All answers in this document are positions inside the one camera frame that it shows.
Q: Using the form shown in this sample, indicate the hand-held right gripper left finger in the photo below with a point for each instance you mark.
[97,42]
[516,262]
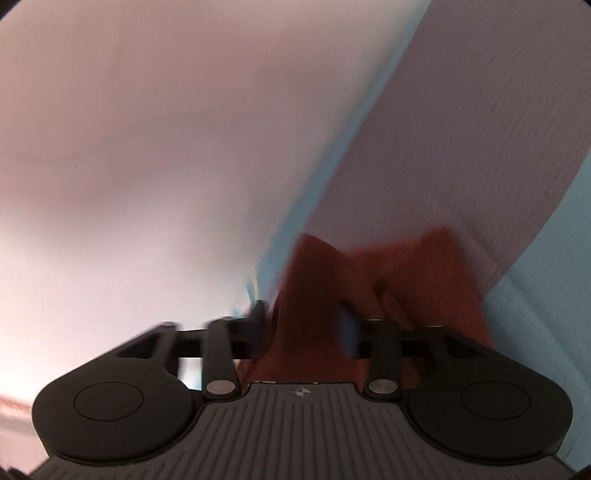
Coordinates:
[258,330]

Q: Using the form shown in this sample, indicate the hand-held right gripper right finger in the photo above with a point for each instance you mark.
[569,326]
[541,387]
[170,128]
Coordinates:
[347,333]

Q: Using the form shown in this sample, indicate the dark red knit sweater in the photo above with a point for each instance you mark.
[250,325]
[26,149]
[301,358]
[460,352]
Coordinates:
[314,286]

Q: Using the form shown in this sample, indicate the blue grey patterned bed sheet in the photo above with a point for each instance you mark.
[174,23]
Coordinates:
[461,138]

